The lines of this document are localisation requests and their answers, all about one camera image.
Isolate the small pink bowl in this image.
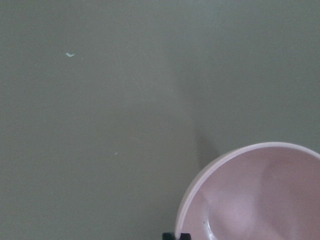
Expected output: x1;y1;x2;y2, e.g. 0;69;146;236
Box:
174;142;320;240

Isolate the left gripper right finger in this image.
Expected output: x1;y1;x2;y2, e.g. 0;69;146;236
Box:
179;233;192;240

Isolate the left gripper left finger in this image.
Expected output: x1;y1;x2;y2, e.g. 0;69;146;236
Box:
162;232;175;240

